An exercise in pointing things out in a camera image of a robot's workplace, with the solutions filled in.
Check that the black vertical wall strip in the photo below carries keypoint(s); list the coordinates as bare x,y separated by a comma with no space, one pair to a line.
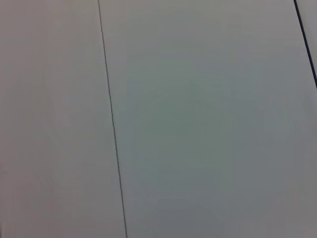
306,44

